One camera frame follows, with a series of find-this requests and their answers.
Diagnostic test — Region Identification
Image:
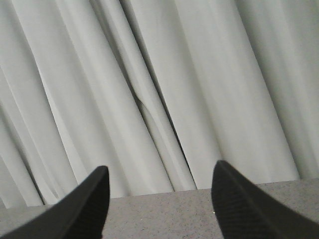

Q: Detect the pale green curtain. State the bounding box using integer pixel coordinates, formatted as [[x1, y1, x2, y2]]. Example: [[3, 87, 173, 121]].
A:
[[0, 0, 319, 208]]

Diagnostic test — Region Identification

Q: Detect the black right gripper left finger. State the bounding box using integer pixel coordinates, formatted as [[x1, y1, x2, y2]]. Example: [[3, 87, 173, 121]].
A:
[[2, 166, 110, 239]]

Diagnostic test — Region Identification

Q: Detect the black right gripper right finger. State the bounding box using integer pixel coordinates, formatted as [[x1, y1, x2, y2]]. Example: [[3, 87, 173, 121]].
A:
[[211, 160, 319, 239]]

